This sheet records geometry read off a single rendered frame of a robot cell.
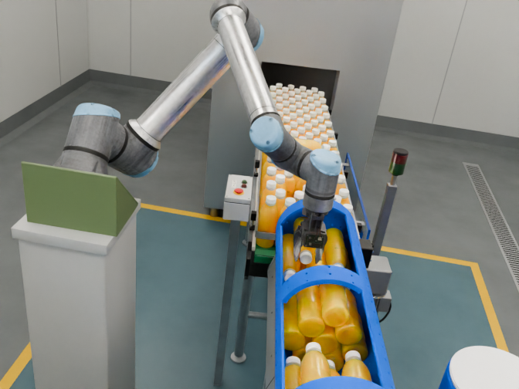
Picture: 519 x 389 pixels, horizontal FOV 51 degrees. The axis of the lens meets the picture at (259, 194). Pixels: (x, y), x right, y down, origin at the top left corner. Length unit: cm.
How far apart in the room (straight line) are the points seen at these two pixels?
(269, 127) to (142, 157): 66
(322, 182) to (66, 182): 79
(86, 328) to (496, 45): 512
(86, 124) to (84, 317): 66
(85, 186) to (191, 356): 143
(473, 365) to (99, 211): 120
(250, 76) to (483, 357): 105
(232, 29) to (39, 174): 75
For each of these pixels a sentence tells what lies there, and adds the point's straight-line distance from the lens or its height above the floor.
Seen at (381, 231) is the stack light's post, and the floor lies 87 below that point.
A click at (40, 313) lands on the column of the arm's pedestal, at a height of 75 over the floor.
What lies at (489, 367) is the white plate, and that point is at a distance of 172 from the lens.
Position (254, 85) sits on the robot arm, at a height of 163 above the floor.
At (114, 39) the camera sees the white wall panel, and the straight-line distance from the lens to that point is 657.
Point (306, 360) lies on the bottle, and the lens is 138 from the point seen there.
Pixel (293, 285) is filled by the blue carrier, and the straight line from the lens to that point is 153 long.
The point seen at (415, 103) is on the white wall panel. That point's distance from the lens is 626.
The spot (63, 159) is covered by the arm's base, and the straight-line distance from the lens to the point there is 187.
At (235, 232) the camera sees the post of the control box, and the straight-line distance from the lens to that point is 225.
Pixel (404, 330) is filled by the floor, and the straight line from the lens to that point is 339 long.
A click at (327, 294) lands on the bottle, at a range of 152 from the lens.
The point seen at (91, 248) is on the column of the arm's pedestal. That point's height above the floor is 108.
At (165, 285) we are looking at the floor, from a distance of 338.
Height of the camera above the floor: 211
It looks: 28 degrees down
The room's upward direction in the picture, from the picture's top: 7 degrees clockwise
